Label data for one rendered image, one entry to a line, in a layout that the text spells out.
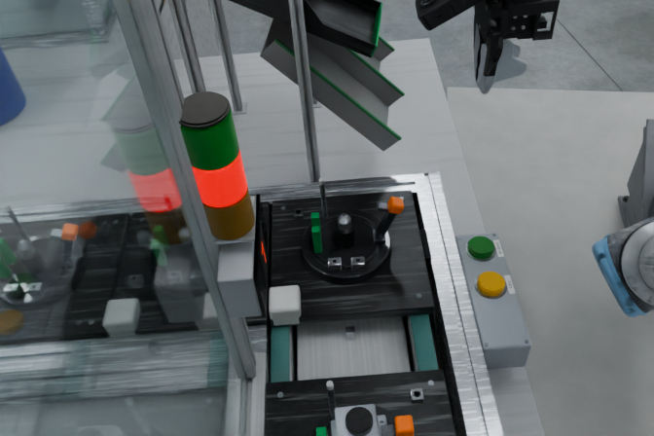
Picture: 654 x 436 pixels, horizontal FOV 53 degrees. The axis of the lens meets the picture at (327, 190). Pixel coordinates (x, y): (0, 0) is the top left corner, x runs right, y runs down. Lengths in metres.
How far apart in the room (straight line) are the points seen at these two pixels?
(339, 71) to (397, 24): 2.21
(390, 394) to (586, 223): 0.55
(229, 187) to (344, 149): 0.75
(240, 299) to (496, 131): 0.85
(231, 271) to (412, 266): 0.40
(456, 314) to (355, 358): 0.16
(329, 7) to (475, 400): 0.64
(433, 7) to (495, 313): 0.45
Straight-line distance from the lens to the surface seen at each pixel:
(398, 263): 1.02
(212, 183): 0.62
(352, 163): 1.33
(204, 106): 0.60
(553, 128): 1.45
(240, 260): 0.69
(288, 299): 0.96
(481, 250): 1.04
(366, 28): 1.09
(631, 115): 1.53
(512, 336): 0.97
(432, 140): 1.38
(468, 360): 0.95
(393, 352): 0.99
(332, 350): 0.99
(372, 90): 1.24
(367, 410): 0.75
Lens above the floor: 1.77
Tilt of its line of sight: 45 degrees down
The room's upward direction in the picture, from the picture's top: 5 degrees counter-clockwise
